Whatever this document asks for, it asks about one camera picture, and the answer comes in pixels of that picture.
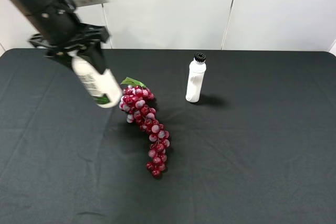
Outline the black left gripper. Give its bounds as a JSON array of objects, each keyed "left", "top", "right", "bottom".
[{"left": 27, "top": 0, "right": 110, "bottom": 74}]

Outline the white milk bottle green label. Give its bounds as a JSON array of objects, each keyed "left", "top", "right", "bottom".
[{"left": 71, "top": 56, "right": 122, "bottom": 108}]

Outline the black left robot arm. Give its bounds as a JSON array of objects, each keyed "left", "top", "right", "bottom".
[{"left": 10, "top": 0, "right": 109, "bottom": 74}]

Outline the red artificial grape bunch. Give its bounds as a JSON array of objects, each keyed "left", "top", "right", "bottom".
[{"left": 119, "top": 77, "right": 170, "bottom": 179}]

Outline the slim white bottle black cap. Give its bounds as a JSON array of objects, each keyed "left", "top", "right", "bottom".
[{"left": 185, "top": 52, "right": 206, "bottom": 103}]

